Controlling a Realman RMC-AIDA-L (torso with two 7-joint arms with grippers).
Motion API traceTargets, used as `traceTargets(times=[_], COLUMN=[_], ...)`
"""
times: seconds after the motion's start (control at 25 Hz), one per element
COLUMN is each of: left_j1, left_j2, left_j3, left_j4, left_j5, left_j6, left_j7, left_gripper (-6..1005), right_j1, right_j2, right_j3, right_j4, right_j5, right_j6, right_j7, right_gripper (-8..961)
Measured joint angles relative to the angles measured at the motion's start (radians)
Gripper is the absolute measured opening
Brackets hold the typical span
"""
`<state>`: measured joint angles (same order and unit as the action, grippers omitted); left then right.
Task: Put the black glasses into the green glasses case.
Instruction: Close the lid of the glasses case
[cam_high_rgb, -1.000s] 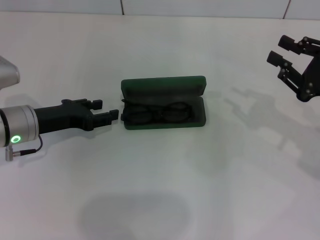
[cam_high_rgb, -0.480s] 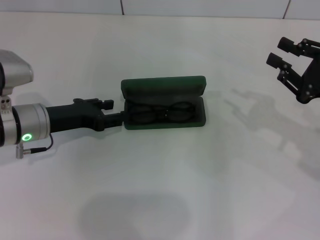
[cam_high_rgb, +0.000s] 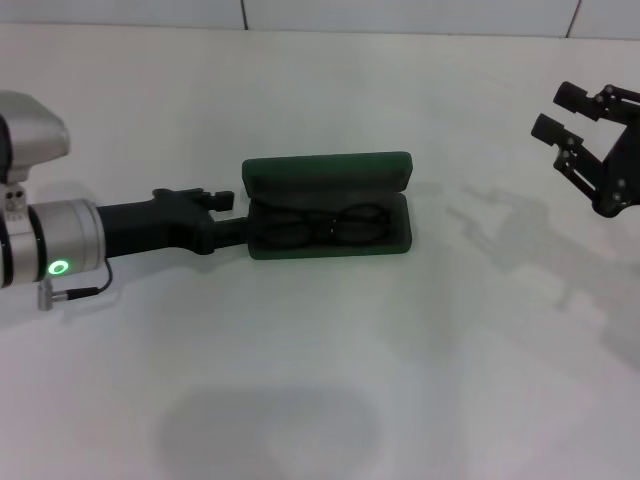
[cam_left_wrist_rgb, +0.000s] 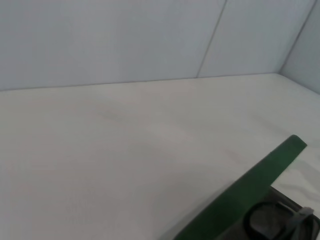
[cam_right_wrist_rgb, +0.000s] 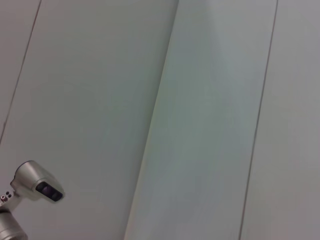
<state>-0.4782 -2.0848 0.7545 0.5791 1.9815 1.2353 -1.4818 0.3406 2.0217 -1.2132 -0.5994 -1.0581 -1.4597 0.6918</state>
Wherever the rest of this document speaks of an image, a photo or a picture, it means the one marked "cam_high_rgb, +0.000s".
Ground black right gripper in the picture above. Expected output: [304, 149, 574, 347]
[530, 81, 640, 219]

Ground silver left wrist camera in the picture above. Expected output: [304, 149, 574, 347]
[0, 89, 71, 221]

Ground green glasses case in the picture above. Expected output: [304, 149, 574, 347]
[241, 149, 414, 262]

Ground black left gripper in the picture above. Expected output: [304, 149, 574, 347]
[97, 188, 250, 261]

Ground left arm cable with connector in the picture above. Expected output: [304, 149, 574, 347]
[37, 259, 114, 311]

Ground black glasses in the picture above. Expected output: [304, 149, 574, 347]
[254, 202, 391, 249]

